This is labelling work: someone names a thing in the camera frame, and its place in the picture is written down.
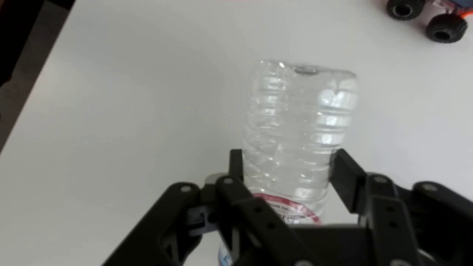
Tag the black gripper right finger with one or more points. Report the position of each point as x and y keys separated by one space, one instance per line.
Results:
x=394 y=216

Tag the blue red toy car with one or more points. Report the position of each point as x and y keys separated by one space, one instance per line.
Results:
x=445 y=26

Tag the clear plastic water bottle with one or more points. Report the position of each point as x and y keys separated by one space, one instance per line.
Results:
x=296 y=133

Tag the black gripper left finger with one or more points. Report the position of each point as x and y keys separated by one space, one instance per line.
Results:
x=246 y=221

